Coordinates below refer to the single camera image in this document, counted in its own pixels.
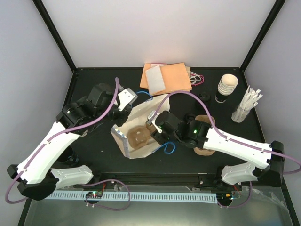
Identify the stack of paper cups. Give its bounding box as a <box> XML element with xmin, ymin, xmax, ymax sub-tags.
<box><xmin>215</xmin><ymin>74</ymin><xmax>238</xmax><ymax>103</ymax></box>

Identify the white paper cup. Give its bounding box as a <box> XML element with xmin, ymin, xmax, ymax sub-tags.
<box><xmin>80</xmin><ymin>130</ymin><xmax>88</xmax><ymax>137</ymax></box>

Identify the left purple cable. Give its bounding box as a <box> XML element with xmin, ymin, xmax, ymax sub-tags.
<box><xmin>5</xmin><ymin>77</ymin><xmax>124</xmax><ymax>204</ymax></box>

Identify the black cup on left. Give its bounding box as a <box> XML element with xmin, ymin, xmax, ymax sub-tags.
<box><xmin>57</xmin><ymin>146</ymin><xmax>79</xmax><ymax>166</ymax></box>

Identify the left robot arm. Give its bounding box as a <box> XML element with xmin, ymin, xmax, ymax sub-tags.
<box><xmin>7</xmin><ymin>79</ymin><xmax>137</xmax><ymax>201</ymax></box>

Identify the purple cable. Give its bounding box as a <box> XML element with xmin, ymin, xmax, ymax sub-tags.
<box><xmin>152</xmin><ymin>91</ymin><xmax>301</xmax><ymax>175</ymax></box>
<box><xmin>5</xmin><ymin>77</ymin><xmax>124</xmax><ymax>204</ymax></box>

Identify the brown cardboard cup carrier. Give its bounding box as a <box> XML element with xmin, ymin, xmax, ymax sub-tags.
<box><xmin>193</xmin><ymin>115</ymin><xmax>215</xmax><ymax>156</ymax></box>

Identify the stack of orange paper bags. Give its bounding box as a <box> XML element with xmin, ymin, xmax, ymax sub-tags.
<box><xmin>140</xmin><ymin>63</ymin><xmax>205</xmax><ymax>96</ymax></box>

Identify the stack of black lids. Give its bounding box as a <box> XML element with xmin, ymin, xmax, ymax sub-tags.
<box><xmin>195</xmin><ymin>92</ymin><xmax>211</xmax><ymax>110</ymax></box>

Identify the white slotted cable duct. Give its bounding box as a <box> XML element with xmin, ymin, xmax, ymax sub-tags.
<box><xmin>47</xmin><ymin>190</ymin><xmax>217</xmax><ymax>204</ymax></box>

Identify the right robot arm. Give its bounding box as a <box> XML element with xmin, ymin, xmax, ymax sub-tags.
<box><xmin>146</xmin><ymin>111</ymin><xmax>284</xmax><ymax>190</ymax></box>

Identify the jar of wrapped straws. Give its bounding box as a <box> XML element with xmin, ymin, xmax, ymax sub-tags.
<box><xmin>231</xmin><ymin>86</ymin><xmax>263</xmax><ymax>123</ymax></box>

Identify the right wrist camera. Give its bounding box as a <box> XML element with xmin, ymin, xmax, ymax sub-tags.
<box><xmin>146</xmin><ymin>111</ymin><xmax>162</xmax><ymax>133</ymax></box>

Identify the single black cup lid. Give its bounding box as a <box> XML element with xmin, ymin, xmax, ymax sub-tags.
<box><xmin>184</xmin><ymin>113</ymin><xmax>196</xmax><ymax>123</ymax></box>

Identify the blue checkered paper bag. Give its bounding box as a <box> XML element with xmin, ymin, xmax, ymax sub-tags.
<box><xmin>111</xmin><ymin>94</ymin><xmax>167</xmax><ymax>159</ymax></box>

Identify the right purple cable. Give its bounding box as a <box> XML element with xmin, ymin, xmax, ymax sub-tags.
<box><xmin>152</xmin><ymin>91</ymin><xmax>301</xmax><ymax>175</ymax></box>

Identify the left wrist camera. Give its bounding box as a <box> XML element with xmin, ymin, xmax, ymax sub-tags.
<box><xmin>118</xmin><ymin>88</ymin><xmax>138</xmax><ymax>111</ymax></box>

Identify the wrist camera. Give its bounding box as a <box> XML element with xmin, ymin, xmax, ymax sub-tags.
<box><xmin>118</xmin><ymin>88</ymin><xmax>138</xmax><ymax>111</ymax></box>
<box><xmin>146</xmin><ymin>111</ymin><xmax>162</xmax><ymax>133</ymax></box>

